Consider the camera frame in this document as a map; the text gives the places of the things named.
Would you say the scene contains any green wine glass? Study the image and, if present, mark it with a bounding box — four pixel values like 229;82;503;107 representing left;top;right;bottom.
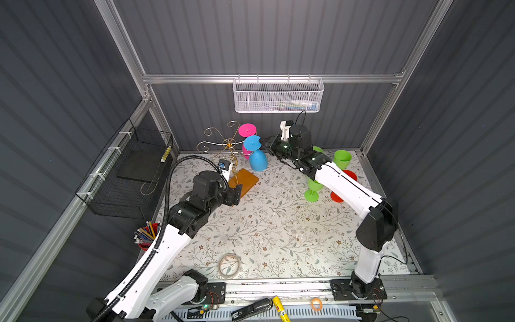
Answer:
333;150;352;170
312;146;325;154
304;178;324;203

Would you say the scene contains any blue wine glass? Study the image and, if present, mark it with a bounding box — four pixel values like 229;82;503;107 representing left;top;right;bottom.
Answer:
244;135;268;172

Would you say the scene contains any pink wine glass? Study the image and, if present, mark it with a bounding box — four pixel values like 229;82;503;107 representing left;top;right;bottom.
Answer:
238;123;257;160

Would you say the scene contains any gold wire wine glass rack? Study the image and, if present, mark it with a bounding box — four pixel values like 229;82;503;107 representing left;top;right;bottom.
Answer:
196;120;260;199

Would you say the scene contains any red wine glass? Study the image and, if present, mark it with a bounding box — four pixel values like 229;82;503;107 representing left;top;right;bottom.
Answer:
331;170;358;203

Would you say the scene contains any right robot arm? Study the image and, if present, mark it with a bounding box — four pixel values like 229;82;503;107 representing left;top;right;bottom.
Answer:
260;121;398;300

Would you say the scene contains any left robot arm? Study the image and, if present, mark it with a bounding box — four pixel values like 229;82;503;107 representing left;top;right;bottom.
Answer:
87;156;242;321

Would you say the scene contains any clear tape roll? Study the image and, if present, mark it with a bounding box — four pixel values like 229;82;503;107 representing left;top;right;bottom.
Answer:
217;253;241;279

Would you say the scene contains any red pencil cup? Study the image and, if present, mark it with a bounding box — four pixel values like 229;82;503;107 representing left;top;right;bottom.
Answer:
134;221;160;252

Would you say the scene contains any black stapler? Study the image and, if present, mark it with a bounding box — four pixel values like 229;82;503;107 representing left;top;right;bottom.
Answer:
231;298;273;322

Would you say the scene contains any white mesh wall basket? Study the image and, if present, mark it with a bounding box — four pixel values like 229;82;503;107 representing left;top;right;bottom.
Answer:
232;77;325;114

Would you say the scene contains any black wire wall basket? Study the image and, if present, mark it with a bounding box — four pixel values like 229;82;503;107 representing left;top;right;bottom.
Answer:
76;122;174;221

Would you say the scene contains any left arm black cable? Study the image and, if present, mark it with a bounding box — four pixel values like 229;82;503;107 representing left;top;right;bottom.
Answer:
91;155;222;322

